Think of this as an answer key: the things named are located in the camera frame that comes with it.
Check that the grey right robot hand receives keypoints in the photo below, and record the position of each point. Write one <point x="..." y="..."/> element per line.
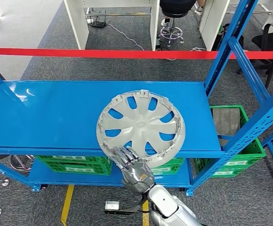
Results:
<point x="136" y="174"/>

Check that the grey plastic wheel cover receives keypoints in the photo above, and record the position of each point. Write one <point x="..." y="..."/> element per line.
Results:
<point x="141" y="124"/>

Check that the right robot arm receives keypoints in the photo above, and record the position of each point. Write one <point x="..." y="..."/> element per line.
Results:
<point x="171" y="206"/>

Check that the green plastic crate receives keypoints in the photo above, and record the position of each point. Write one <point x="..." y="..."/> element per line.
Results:
<point x="254" y="149"/>
<point x="103" y="171"/>
<point x="176" y="167"/>
<point x="44" y="159"/>
<point x="202" y="174"/>

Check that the red barrier tape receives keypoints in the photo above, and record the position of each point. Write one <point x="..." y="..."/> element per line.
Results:
<point x="103" y="53"/>

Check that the round chrome stool base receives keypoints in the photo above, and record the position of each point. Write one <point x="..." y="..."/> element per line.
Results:
<point x="21" y="163"/>

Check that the person's foot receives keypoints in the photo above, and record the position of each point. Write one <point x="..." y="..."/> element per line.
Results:
<point x="165" y="22"/>
<point x="198" y="11"/>

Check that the black stool chrome base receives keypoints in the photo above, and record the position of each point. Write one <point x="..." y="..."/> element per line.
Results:
<point x="173" y="23"/>

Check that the black power strip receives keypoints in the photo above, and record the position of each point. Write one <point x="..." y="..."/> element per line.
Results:
<point x="99" y="23"/>

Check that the white desk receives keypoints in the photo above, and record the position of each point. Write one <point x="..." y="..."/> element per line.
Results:
<point x="212" y="25"/>
<point x="76" y="25"/>

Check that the black bag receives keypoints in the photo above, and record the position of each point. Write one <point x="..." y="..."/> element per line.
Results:
<point x="221" y="40"/>

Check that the black office chair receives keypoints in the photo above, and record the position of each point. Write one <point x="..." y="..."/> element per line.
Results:
<point x="268" y="40"/>

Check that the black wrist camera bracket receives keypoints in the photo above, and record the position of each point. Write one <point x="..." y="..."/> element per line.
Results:
<point x="122" y="213"/>

